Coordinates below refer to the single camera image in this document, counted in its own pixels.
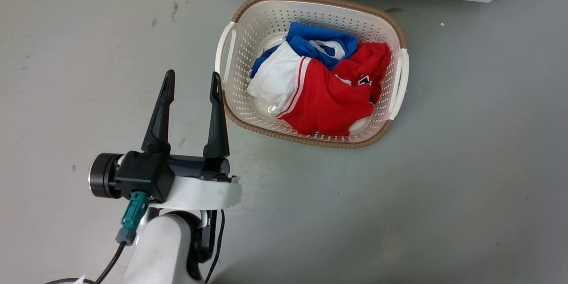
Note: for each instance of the blue and white garment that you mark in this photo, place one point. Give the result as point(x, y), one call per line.
point(317, 40)

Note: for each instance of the white paper tag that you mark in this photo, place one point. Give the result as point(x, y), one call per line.
point(80, 280)

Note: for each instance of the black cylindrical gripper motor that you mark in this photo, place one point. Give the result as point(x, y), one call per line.
point(103, 175)

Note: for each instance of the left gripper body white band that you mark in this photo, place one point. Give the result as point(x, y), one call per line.
point(199, 193)

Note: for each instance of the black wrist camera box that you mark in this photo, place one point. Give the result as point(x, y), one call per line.
point(144, 175)

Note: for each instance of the red and white jersey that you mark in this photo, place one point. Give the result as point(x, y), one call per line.
point(333, 97)

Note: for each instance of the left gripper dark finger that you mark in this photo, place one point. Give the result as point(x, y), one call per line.
point(217, 120)
point(159, 115)

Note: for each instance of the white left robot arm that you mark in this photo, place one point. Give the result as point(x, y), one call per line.
point(164, 248)

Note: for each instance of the cream perforated laundry basket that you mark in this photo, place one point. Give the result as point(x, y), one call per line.
point(248, 35)

